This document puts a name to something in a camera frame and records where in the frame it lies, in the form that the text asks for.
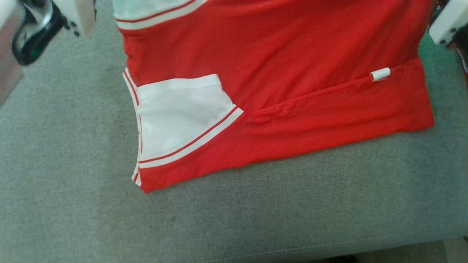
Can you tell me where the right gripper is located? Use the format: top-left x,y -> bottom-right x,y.
429,0 -> 468,46

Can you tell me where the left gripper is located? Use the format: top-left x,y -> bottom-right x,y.
11,0 -> 97,66

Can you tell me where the red basketball jersey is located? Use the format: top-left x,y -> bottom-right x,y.
113,0 -> 435,194

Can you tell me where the grey fabric sofa seat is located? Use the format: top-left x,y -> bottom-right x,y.
0,0 -> 468,263

